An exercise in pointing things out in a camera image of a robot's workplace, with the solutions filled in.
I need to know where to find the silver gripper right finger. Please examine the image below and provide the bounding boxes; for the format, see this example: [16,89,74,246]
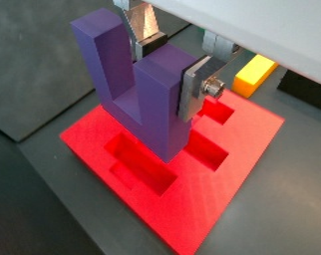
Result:
[177,31,243,123]

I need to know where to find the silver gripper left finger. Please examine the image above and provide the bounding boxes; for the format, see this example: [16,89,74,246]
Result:
[113,0,167,61]

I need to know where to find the purple U-shaped block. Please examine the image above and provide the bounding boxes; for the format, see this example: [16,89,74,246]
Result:
[72,9,195,161]

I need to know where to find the black fixture stand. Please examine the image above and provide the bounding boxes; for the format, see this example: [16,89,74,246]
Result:
[278,71,321,110]

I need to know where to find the red puzzle board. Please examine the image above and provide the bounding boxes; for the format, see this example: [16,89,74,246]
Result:
[61,92,283,255]

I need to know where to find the yellow long bar block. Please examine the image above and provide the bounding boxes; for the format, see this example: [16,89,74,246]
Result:
[231,55,278,98]

